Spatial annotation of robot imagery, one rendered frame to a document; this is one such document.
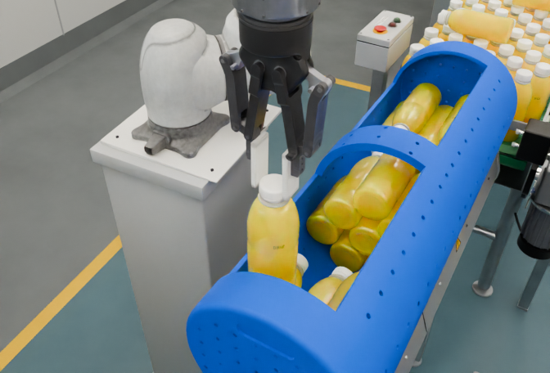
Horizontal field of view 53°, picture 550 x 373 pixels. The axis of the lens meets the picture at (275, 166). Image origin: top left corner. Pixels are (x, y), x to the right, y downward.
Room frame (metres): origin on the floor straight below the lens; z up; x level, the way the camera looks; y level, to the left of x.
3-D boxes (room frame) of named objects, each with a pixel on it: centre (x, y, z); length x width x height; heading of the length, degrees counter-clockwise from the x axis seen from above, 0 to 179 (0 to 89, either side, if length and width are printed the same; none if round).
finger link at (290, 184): (0.52, -0.02, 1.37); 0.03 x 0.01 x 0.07; 149
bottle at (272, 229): (0.53, 0.00, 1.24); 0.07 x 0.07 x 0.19
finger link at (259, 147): (0.54, 0.02, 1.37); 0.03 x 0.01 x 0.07; 149
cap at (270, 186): (0.53, 0.00, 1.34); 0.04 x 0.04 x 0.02
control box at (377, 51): (1.54, -0.33, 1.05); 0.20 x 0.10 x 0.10; 149
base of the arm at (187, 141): (1.11, 0.24, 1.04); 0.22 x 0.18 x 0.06; 152
